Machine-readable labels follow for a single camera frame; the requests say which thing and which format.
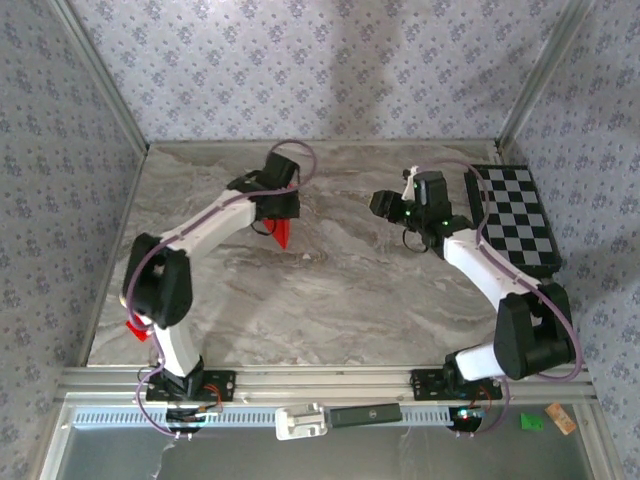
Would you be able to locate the red paper sheet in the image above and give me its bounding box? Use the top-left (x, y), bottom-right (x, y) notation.
top-left (262, 218), bottom-right (294, 251)

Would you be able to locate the steel sheet panel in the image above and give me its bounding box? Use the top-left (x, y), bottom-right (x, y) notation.
top-left (39, 399), bottom-right (621, 480)

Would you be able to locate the aluminium table edge strip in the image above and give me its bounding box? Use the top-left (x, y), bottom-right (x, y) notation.
top-left (147, 139), bottom-right (501, 149)

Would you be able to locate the black and grey chessboard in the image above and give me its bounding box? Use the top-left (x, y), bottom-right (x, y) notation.
top-left (463, 164), bottom-right (564, 274)

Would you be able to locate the small red block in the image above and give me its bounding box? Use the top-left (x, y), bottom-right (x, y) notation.
top-left (125, 319), bottom-right (152, 343)

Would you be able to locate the black rectangular device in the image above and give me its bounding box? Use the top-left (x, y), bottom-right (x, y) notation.
top-left (327, 403), bottom-right (404, 430)

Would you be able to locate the black round controller board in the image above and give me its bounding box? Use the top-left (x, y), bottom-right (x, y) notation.
top-left (164, 407), bottom-right (209, 437)
top-left (448, 405), bottom-right (487, 435)

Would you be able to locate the white plastic holder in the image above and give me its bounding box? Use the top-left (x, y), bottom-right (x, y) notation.
top-left (274, 402), bottom-right (329, 441)

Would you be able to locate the small brown object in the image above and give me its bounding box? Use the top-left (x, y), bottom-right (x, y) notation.
top-left (544, 403), bottom-right (578, 436)

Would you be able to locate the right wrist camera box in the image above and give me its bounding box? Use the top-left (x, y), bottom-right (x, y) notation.
top-left (402, 163), bottom-right (426, 201)

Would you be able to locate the thin black right gripper cable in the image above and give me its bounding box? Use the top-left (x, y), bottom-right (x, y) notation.
top-left (401, 227), bottom-right (431, 254)

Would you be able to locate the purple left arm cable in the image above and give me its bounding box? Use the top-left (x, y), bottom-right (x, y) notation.
top-left (123, 139), bottom-right (319, 441)

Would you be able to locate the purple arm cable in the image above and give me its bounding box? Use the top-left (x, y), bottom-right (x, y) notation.
top-left (419, 158), bottom-right (585, 441)
top-left (123, 139), bottom-right (319, 441)

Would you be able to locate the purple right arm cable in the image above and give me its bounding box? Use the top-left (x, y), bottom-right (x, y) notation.
top-left (419, 158), bottom-right (585, 441)

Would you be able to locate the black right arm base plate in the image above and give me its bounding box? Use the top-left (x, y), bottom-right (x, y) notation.
top-left (410, 368), bottom-right (503, 402)

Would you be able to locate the aluminium frame post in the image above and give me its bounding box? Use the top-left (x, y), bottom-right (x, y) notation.
top-left (49, 0), bottom-right (152, 154)
top-left (494, 0), bottom-right (597, 151)

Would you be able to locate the aluminium front rail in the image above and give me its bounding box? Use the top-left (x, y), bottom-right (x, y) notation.
top-left (54, 364), bottom-right (599, 404)

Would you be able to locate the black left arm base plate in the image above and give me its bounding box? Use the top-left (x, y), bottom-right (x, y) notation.
top-left (145, 368), bottom-right (237, 403)

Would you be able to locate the grey slotted cable duct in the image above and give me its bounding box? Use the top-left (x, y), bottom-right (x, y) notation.
top-left (72, 405), bottom-right (489, 429)

